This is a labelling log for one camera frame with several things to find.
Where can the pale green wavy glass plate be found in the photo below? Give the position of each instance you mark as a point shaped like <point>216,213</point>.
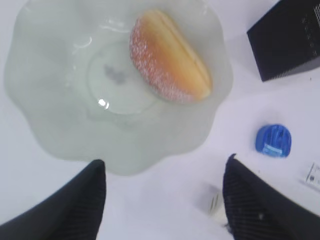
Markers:
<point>69,71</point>

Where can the golden sugared bread roll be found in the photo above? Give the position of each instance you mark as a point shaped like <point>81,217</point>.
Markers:
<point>166,61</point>

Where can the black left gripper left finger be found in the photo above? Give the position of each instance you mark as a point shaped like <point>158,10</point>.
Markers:
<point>74,212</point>

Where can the blue pencil sharpener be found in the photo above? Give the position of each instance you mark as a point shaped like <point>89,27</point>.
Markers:
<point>274,140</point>

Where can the brown coffee bottle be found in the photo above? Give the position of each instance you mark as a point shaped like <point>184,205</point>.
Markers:
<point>211,202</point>

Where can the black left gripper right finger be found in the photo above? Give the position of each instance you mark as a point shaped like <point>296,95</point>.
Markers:
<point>256,211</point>

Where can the clear plastic ruler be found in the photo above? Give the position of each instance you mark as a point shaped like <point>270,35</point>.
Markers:
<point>310,176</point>

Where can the black mesh pen holder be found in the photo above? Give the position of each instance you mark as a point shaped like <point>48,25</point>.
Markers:
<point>286,40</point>

